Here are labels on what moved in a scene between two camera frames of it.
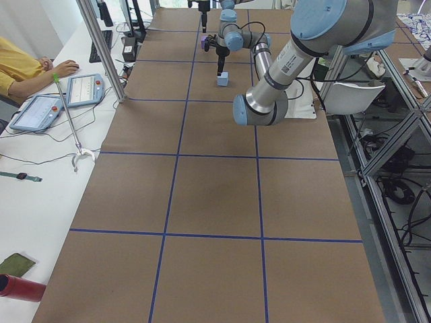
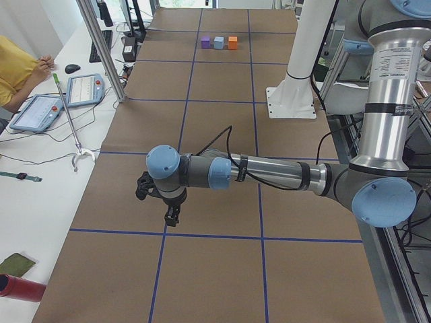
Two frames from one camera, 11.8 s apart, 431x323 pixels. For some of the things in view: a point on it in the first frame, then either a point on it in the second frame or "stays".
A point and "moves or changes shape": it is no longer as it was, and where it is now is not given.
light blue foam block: [223, 79] moves or changes shape
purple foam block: [203, 42] stays
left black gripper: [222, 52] → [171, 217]
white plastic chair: [346, 99] stays
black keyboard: [107, 38] stays
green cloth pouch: [15, 264] stays
